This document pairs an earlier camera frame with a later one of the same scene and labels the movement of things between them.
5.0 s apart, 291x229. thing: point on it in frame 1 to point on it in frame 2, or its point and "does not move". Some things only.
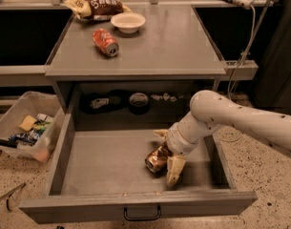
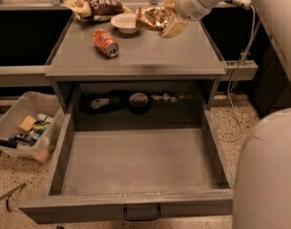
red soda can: x=105 y=42 does not move
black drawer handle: x=142 y=218 does not move
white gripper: x=176 y=142 to x=192 y=4
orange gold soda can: x=156 y=161 to x=152 y=18
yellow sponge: x=28 y=123 does not move
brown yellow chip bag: x=95 y=7 does not move
